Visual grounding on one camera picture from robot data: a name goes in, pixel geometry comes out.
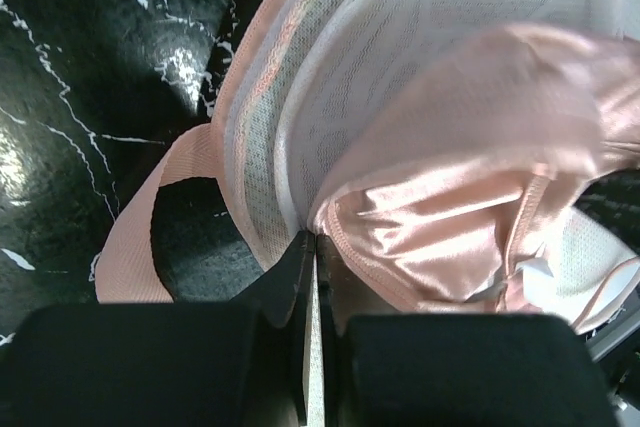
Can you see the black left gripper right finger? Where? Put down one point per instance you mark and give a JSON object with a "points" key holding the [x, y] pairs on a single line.
{"points": [[450, 369]]}

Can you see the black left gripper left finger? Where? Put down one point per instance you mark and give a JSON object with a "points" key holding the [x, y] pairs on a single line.
{"points": [[234, 363]]}

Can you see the pink satin bra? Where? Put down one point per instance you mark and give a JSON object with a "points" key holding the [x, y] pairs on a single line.
{"points": [[464, 173]]}

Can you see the pink mesh bra laundry bag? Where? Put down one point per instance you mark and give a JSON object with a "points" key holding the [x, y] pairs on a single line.
{"points": [[327, 68]]}

